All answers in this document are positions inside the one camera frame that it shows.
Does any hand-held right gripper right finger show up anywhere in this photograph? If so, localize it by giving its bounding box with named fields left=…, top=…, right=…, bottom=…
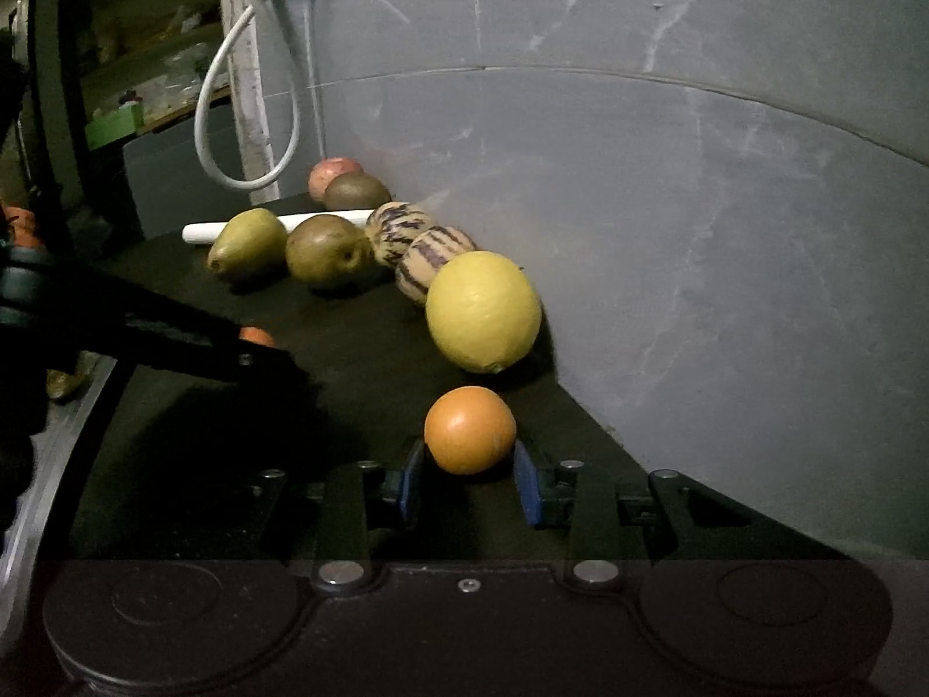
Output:
left=512, top=439, right=734, bottom=592

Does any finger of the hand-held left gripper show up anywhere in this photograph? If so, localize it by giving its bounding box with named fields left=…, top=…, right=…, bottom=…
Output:
left=69, top=261, right=300, bottom=387

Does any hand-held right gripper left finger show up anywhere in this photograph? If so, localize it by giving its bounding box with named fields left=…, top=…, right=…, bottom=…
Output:
left=247, top=439, right=427, bottom=592

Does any green mango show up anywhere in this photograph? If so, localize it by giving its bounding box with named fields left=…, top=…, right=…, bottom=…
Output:
left=207, top=207, right=289, bottom=284

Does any brown pear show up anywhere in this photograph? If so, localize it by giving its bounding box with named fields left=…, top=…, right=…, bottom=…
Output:
left=285, top=214, right=375, bottom=290

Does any metal tray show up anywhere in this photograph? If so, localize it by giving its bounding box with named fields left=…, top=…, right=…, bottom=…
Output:
left=0, top=355, right=121, bottom=597

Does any yellow lemon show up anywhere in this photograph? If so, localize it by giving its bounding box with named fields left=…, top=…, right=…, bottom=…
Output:
left=425, top=250, right=544, bottom=375

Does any striped pepino melon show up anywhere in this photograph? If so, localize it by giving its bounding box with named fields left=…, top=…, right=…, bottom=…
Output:
left=394, top=227, right=480, bottom=306
left=364, top=201, right=437, bottom=267

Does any brown round fruit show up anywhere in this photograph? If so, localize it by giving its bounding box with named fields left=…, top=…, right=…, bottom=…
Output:
left=47, top=352, right=93, bottom=400

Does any white paper roll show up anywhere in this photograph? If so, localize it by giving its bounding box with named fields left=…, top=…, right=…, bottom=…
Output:
left=181, top=209, right=377, bottom=244

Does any grey cabinet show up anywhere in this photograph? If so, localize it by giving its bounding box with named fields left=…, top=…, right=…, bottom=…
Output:
left=122, top=94, right=251, bottom=240

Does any green box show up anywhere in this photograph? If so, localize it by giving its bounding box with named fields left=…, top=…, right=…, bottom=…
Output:
left=83, top=105, right=142, bottom=150

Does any red apple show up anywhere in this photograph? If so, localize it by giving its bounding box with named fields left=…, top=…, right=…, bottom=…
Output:
left=308, top=157, right=364, bottom=203

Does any brown kiwi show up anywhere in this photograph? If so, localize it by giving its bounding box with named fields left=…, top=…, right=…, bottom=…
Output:
left=323, top=174, right=393, bottom=211

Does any white door frame post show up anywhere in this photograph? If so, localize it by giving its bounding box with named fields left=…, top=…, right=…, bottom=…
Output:
left=218, top=0, right=280, bottom=204

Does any white shower hose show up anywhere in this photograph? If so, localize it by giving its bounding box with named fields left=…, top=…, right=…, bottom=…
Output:
left=195, top=0, right=302, bottom=191

